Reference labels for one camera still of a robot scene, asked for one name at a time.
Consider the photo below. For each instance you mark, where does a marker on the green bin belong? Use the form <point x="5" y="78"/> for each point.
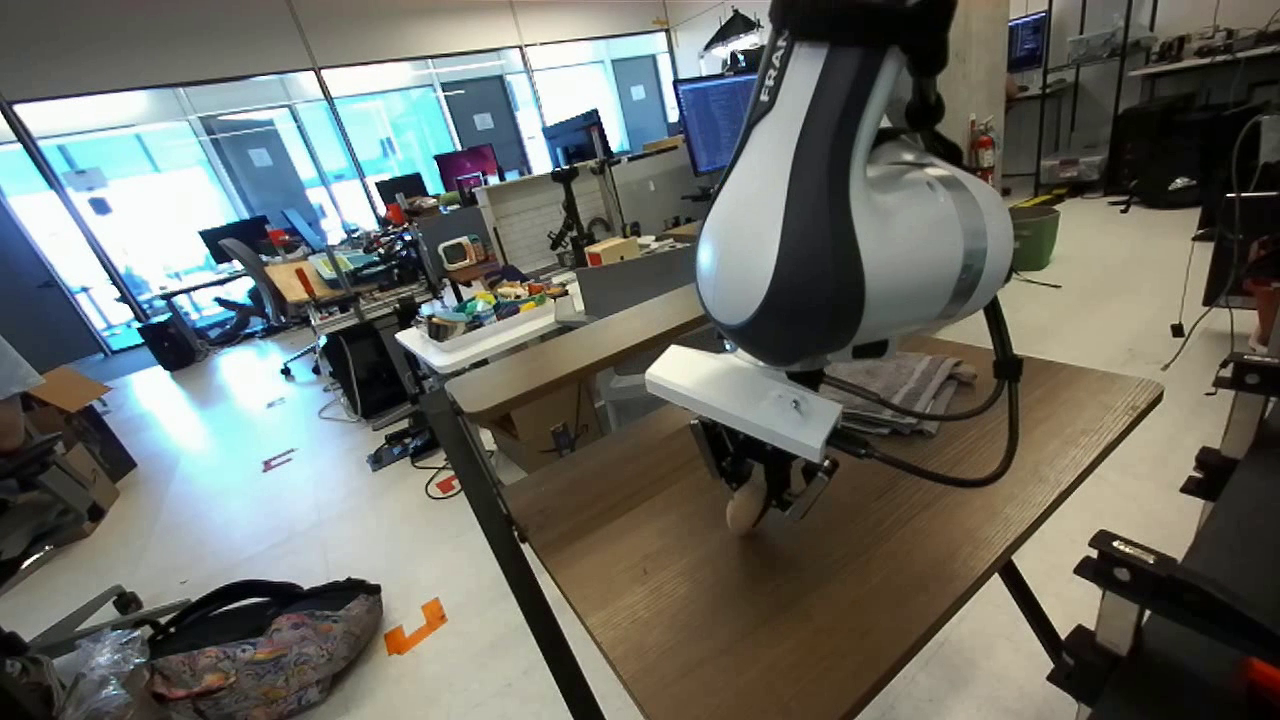
<point x="1032" y="232"/>

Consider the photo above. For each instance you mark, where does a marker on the small wooden box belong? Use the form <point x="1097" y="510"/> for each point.
<point x="615" y="248"/>

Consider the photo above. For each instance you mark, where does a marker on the open cardboard box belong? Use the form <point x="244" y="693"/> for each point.
<point x="78" y="410"/>

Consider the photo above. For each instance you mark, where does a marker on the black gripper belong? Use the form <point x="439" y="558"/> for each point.
<point x="772" y="467"/>

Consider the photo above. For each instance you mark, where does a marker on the pink screen monitor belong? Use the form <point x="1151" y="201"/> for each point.
<point x="466" y="168"/>

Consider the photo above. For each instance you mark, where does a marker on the white table with toys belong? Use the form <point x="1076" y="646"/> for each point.
<point x="473" y="343"/>

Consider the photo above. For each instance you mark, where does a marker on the clear plastic bag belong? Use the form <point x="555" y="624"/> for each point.
<point x="95" y="663"/>

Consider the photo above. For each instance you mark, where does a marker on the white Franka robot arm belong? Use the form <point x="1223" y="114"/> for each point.
<point x="854" y="212"/>

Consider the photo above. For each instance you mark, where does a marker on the small dark monitor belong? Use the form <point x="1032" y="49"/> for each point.
<point x="578" y="136"/>

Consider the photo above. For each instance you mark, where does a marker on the large blue screen monitor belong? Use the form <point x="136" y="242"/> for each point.
<point x="704" y="121"/>

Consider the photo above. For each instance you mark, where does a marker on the black tripod stand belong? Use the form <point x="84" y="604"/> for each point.
<point x="569" y="212"/>

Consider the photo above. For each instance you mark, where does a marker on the black trash bin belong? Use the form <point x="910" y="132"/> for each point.
<point x="171" y="344"/>

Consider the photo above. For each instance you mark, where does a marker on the black office chair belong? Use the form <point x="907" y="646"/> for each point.
<point x="244" y="268"/>

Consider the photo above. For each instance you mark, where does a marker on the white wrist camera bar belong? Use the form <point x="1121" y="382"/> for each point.
<point x="746" y="397"/>

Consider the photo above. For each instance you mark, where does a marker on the patterned backpack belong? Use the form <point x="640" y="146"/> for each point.
<point x="264" y="658"/>

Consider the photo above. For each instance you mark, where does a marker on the brown wooden bench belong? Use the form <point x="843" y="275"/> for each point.
<point x="572" y="348"/>

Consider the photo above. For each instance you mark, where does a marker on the red fire extinguisher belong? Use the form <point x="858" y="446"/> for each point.
<point x="982" y="146"/>

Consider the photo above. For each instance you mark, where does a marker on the black computer tower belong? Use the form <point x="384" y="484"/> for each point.
<point x="367" y="370"/>

